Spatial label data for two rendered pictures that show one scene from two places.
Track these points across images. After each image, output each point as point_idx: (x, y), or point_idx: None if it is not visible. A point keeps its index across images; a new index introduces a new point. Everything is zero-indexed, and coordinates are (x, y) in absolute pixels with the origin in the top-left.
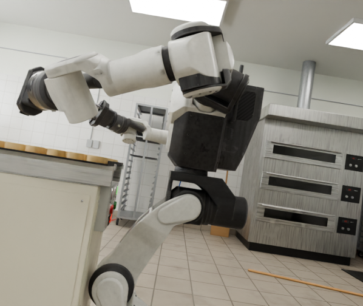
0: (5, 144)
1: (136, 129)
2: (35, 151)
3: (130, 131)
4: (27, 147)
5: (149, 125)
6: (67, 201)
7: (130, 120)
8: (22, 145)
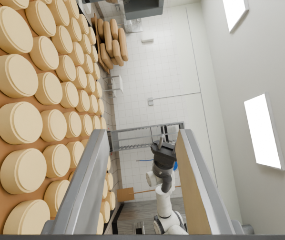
0: (7, 107)
1: (162, 186)
2: (5, 186)
3: (158, 181)
4: (12, 163)
5: (170, 194)
6: None
7: (170, 182)
8: (23, 142)
